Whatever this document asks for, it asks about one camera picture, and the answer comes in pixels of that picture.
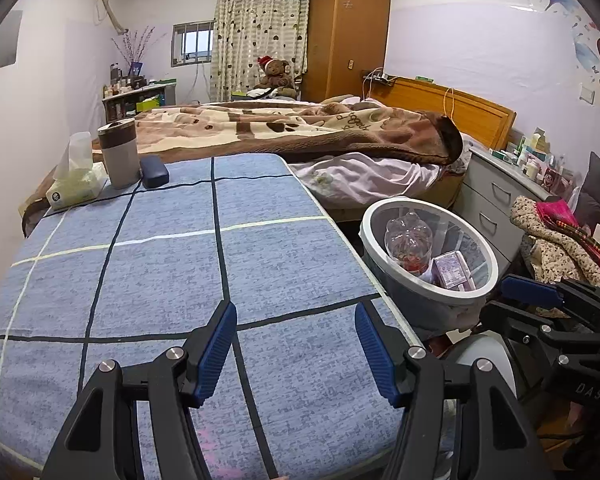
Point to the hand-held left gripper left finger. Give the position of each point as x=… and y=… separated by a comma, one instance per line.
x=212, y=350

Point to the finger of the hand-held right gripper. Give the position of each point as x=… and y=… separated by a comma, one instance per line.
x=530, y=291
x=520, y=322

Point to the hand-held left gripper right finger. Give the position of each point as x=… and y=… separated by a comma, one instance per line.
x=377, y=355

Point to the white round waste bin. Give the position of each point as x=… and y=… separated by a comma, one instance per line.
x=420, y=310

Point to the pink milk carton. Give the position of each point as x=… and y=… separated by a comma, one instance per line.
x=452, y=270

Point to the clear plastic bottle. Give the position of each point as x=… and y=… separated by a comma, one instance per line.
x=407, y=240

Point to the floral cloth pile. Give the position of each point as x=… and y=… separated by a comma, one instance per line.
x=555, y=255

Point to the pink cloth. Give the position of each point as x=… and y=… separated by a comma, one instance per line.
x=560, y=212

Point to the blue checked tablecloth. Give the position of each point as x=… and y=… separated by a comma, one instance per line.
x=155, y=270

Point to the grey nightstand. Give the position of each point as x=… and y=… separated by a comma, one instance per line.
x=485, y=195

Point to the cluster of toiletry bottles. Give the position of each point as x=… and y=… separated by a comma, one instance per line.
x=535, y=160

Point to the pink quilt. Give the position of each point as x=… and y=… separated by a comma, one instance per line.
x=370, y=175

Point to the dark blue glasses case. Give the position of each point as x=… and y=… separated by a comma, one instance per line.
x=154, y=172

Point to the wooden bed headboard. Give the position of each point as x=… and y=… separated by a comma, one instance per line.
x=480, y=110

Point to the tissue box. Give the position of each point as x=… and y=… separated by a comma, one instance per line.
x=75, y=190

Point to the grey cup with brown lid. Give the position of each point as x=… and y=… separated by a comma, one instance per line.
x=120, y=160

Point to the brown printed blanket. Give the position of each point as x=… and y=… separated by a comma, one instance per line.
x=280, y=130

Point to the power strip with chargers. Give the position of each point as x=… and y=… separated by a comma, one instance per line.
x=380, y=77

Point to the cluttered grey desk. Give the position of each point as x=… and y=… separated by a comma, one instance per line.
x=130, y=97

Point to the brown teddy bear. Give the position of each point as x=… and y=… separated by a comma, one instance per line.
x=275, y=75

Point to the barred window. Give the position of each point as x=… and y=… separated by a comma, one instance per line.
x=192, y=42

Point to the purple flower branches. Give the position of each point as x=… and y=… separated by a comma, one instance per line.
x=132, y=45

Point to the wooden wardrobe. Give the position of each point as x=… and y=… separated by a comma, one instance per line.
x=345, y=35

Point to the heart print curtain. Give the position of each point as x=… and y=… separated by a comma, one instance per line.
x=255, y=35

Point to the air conditioner pipe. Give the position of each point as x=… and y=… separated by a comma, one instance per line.
x=111, y=7

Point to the silver wall sheet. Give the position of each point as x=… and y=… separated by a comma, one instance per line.
x=0, y=45

